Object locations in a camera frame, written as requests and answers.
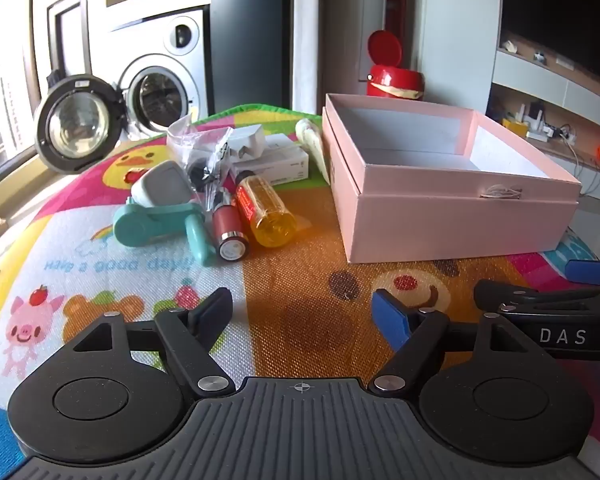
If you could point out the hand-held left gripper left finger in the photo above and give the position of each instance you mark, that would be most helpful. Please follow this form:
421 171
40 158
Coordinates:
216 307

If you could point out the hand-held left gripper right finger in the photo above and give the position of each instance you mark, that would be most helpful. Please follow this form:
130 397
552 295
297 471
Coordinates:
390 316

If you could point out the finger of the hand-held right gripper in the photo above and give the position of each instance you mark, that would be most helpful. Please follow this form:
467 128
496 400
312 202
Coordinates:
592 271
490 292

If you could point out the pink cardboard box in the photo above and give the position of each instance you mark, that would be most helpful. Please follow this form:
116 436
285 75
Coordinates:
430 220

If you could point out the clear plastic bag black items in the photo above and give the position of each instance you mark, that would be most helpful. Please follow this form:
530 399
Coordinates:
206 170

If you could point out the colourful cartoon play mat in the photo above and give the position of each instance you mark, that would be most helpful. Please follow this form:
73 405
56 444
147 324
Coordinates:
290 280

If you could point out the red cylindrical tube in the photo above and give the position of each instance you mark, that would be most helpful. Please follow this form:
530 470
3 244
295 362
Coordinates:
227 222

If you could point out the teal plastic gadget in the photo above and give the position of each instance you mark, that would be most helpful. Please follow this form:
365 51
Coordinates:
145 225

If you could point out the amber bottle red label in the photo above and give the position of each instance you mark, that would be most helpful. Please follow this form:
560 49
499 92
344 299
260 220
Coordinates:
267 210

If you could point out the white charger plug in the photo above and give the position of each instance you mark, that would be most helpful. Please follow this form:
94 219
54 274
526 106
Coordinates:
162 185

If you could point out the white power strip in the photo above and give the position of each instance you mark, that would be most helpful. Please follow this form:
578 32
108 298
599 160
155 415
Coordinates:
540 136

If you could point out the white cardboard box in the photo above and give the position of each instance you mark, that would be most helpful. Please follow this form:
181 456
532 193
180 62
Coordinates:
280 165

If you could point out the yellow box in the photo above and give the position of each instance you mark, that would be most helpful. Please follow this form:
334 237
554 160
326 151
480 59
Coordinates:
513 125

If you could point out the white power adapter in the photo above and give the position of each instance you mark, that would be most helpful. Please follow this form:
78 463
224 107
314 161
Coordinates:
247 142

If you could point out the white tv cabinet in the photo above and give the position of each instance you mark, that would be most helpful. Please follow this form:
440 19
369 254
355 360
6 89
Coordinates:
525 90

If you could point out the silver washing machine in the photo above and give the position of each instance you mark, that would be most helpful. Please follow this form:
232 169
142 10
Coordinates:
170 75

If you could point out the black television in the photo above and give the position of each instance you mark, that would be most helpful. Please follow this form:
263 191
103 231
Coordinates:
560 5

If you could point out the white leaning board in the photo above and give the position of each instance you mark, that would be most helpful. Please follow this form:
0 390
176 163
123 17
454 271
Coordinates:
310 35

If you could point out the dark framed door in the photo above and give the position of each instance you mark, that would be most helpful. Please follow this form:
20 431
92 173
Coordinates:
70 35

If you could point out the balcony window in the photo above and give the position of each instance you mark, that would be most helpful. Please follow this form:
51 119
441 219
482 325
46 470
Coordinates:
0 85

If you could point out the red pedestal trash bin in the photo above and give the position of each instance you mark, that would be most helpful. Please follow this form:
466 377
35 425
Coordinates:
395 77

